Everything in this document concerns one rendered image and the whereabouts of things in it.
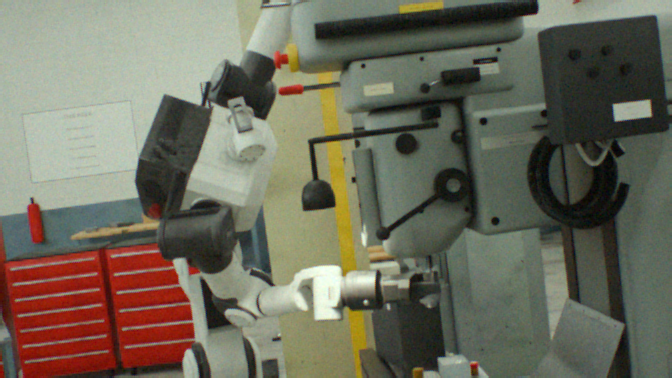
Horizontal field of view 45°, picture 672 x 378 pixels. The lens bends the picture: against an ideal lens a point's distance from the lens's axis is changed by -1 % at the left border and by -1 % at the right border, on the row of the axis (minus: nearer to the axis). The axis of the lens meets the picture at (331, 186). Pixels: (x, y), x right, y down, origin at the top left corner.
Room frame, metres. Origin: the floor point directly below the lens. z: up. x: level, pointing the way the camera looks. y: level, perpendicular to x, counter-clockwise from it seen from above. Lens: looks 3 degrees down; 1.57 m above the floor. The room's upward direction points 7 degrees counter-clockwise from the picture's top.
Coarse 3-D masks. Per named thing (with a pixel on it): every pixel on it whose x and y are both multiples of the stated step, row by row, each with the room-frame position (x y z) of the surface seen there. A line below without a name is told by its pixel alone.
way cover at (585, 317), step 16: (576, 304) 1.91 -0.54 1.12; (560, 320) 1.97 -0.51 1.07; (576, 320) 1.88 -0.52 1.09; (592, 320) 1.81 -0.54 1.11; (608, 320) 1.73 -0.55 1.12; (560, 336) 1.94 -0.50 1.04; (576, 336) 1.85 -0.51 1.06; (592, 336) 1.78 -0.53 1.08; (608, 336) 1.71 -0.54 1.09; (560, 352) 1.91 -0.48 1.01; (576, 352) 1.83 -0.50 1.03; (592, 352) 1.75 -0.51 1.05; (608, 352) 1.68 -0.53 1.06; (544, 368) 1.93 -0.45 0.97; (560, 368) 1.87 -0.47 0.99; (576, 368) 1.80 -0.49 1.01; (592, 368) 1.72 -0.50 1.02; (608, 368) 1.66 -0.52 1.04
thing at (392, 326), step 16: (384, 304) 2.18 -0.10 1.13; (400, 304) 2.09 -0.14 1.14; (416, 304) 2.10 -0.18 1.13; (384, 320) 2.19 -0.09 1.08; (400, 320) 2.09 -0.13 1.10; (416, 320) 2.10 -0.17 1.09; (432, 320) 2.11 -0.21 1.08; (384, 336) 2.21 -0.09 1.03; (400, 336) 2.09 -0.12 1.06; (416, 336) 2.10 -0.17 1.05; (432, 336) 2.11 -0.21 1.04; (384, 352) 2.22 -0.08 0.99; (400, 352) 2.10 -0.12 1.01; (416, 352) 2.10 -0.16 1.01; (432, 352) 2.11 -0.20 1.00
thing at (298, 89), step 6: (300, 84) 1.86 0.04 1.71; (318, 84) 1.87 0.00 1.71; (324, 84) 1.87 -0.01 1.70; (330, 84) 1.87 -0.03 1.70; (336, 84) 1.87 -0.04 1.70; (282, 90) 1.86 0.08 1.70; (288, 90) 1.86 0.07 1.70; (294, 90) 1.86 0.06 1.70; (300, 90) 1.86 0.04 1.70; (306, 90) 1.87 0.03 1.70
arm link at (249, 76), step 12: (252, 60) 2.05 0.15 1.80; (264, 60) 2.05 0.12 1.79; (240, 72) 2.04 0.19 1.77; (252, 72) 2.05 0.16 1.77; (264, 72) 2.06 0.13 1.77; (228, 84) 2.02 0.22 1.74; (240, 84) 2.03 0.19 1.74; (252, 84) 2.05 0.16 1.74; (264, 84) 2.06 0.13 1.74; (228, 96) 2.04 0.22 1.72; (240, 96) 2.04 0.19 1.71; (252, 96) 2.05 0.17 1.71; (264, 96) 2.06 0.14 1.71; (252, 108) 2.07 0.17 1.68
